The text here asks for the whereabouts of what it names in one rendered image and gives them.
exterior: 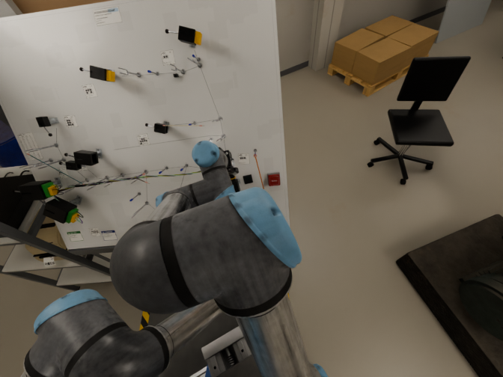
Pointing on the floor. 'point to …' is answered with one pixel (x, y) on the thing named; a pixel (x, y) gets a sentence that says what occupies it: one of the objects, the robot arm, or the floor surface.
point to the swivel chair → (406, 128)
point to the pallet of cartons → (380, 52)
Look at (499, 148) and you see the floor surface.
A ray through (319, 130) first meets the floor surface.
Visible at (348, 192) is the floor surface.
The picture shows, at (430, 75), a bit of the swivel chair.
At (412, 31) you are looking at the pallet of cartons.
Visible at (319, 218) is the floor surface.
